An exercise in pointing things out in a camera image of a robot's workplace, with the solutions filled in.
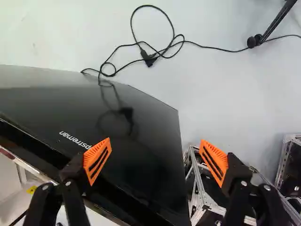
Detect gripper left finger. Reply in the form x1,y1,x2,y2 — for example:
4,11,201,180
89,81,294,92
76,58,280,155
22,137,112,226

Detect black floor cable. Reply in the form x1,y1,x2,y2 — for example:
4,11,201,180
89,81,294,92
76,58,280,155
80,4,301,78

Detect black glossy fridge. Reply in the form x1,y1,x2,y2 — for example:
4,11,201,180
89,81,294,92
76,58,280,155
0,65,191,226

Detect black stand leg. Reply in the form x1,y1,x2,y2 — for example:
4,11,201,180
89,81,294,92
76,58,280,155
246,0,298,49

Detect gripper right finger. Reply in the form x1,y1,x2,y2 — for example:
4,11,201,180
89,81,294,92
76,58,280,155
199,139,292,226

